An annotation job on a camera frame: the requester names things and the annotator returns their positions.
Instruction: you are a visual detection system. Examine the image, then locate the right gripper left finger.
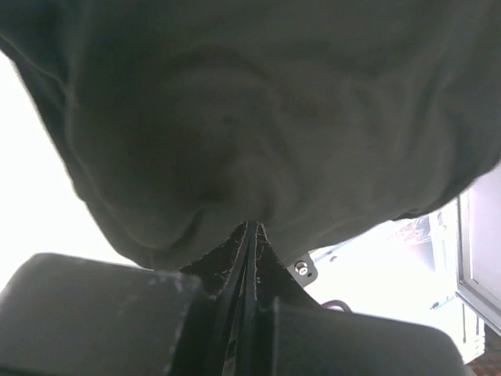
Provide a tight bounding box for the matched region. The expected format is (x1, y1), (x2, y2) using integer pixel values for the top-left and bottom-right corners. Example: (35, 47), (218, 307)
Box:
(1, 224), (249, 375)

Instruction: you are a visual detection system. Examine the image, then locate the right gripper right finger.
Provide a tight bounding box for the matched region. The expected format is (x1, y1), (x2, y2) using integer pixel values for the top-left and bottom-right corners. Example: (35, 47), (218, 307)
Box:
(246, 222), (466, 375)

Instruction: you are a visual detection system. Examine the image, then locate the black t shirt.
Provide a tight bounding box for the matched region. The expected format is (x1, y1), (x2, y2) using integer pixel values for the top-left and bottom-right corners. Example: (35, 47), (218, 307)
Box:
(1, 1), (500, 270)

